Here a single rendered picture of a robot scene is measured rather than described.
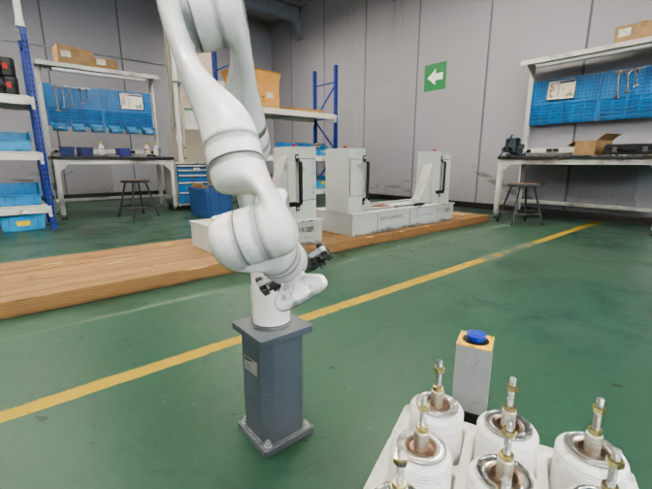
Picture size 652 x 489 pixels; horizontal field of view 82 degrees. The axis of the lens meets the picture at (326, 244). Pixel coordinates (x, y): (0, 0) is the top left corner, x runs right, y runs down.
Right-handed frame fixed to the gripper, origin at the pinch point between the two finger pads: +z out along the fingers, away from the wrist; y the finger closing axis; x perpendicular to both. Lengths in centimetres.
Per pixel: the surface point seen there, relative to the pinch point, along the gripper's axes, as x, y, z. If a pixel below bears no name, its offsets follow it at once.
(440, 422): 35.4, -9.6, -1.6
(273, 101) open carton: -338, -48, 390
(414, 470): 36.6, -2.3, -11.4
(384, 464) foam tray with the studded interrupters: 36.7, 2.4, -1.5
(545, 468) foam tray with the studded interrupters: 50, -21, 1
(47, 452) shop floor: 3, 76, 18
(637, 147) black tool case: -14, -326, 295
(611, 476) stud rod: 46, -24, -18
